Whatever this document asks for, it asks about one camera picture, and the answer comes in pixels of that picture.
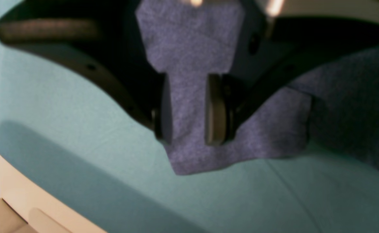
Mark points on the blue grey T-shirt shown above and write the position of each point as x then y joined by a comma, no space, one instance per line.
337,104

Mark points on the teal table cloth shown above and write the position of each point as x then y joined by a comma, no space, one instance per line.
74,141

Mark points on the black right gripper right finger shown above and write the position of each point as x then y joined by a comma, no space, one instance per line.
280,40

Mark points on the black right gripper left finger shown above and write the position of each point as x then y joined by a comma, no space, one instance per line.
101,41

